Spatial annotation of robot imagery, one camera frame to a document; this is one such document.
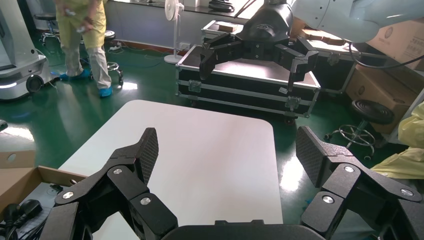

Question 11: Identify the large black flight case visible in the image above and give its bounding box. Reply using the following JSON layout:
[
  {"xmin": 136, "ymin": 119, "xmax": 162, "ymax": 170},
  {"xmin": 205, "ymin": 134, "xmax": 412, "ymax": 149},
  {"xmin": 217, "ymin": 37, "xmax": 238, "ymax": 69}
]
[{"xmin": 174, "ymin": 44, "xmax": 322, "ymax": 120}]

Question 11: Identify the printed cardboard carton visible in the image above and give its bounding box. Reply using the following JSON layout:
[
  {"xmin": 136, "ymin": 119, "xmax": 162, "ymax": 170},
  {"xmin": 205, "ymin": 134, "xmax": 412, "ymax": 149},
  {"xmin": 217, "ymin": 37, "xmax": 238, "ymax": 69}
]
[{"xmin": 365, "ymin": 19, "xmax": 424, "ymax": 64}]

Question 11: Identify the white printed paper manual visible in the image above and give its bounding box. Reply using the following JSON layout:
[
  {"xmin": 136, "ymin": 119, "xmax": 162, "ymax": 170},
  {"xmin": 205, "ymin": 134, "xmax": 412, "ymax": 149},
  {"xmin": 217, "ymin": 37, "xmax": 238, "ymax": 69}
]
[{"xmin": 19, "ymin": 181, "xmax": 59, "ymax": 233}]

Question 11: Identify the flat brown carton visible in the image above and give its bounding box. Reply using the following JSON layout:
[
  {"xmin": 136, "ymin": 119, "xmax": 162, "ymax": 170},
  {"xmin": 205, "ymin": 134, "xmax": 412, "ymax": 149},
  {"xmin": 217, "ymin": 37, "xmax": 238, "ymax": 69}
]
[{"xmin": 297, "ymin": 27, "xmax": 347, "ymax": 48}]

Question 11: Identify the white wheeled robot with pillar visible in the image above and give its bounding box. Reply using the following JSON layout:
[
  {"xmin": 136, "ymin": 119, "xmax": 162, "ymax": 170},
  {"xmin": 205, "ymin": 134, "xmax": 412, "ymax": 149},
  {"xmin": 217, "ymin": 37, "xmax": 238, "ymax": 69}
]
[{"xmin": 0, "ymin": 0, "xmax": 54, "ymax": 102}]

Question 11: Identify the open brown cardboard storage box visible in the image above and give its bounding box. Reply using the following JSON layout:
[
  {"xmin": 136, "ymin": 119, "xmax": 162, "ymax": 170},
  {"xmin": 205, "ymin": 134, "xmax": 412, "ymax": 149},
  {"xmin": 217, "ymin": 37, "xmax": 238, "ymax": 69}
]
[{"xmin": 0, "ymin": 149, "xmax": 88, "ymax": 222}]

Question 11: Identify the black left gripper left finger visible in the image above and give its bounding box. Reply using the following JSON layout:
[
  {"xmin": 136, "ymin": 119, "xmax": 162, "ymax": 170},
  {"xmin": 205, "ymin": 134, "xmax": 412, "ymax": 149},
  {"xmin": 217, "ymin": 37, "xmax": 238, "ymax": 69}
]
[{"xmin": 39, "ymin": 127, "xmax": 179, "ymax": 240}]

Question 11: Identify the dark padded stool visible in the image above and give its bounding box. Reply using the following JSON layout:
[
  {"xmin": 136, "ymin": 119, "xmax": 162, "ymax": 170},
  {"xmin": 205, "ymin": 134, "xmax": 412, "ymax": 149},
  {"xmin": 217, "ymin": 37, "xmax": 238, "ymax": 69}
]
[{"xmin": 32, "ymin": 12, "xmax": 58, "ymax": 46}]

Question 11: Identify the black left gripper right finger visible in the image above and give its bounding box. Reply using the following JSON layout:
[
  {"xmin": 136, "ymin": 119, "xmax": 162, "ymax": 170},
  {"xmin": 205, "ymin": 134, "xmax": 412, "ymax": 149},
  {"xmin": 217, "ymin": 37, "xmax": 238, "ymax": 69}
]
[{"xmin": 295, "ymin": 125, "xmax": 424, "ymax": 240}]

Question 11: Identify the black round swivel stool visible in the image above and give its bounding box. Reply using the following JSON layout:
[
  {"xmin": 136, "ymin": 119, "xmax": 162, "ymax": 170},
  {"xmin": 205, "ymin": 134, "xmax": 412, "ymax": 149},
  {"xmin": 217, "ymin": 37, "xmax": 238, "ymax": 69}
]
[{"xmin": 323, "ymin": 98, "xmax": 396, "ymax": 162}]

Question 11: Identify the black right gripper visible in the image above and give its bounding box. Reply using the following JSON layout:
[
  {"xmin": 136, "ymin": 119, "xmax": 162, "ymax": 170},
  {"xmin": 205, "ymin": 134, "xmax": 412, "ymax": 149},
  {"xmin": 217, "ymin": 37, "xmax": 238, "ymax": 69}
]
[{"xmin": 199, "ymin": 2, "xmax": 320, "ymax": 93}]

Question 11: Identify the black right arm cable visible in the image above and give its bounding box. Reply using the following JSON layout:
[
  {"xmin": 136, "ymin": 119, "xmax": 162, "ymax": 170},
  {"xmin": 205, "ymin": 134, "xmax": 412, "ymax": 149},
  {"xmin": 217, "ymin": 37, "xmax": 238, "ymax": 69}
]
[{"xmin": 347, "ymin": 42, "xmax": 424, "ymax": 71}]

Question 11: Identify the person in yellow coat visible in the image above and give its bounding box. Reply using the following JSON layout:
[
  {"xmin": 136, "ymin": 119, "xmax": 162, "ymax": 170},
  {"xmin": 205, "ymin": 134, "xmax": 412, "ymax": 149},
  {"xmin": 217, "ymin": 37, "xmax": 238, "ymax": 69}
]
[{"xmin": 53, "ymin": 0, "xmax": 115, "ymax": 99}]

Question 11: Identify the crumpled yellow garment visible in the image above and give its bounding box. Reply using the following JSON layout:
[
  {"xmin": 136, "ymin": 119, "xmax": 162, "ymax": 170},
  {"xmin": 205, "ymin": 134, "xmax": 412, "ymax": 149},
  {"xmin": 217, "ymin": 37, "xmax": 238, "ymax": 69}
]
[{"xmin": 370, "ymin": 101, "xmax": 424, "ymax": 182}]

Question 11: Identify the large plain cardboard carton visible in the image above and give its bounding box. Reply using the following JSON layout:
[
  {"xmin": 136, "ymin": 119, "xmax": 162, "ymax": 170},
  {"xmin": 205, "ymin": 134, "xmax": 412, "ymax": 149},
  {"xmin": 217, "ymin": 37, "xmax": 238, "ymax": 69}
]
[{"xmin": 344, "ymin": 63, "xmax": 420, "ymax": 136}]

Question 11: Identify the white pedestal fan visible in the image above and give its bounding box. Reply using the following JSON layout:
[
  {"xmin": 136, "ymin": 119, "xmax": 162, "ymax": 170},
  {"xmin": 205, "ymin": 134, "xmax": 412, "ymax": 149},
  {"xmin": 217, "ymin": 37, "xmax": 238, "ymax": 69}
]
[{"xmin": 162, "ymin": 0, "xmax": 187, "ymax": 66}]

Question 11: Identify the chrome-legged round stool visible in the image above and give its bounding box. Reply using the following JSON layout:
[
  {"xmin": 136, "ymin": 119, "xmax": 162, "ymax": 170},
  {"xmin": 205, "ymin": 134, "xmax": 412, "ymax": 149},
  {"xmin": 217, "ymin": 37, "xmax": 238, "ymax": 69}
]
[{"xmin": 103, "ymin": 29, "xmax": 125, "ymax": 88}]

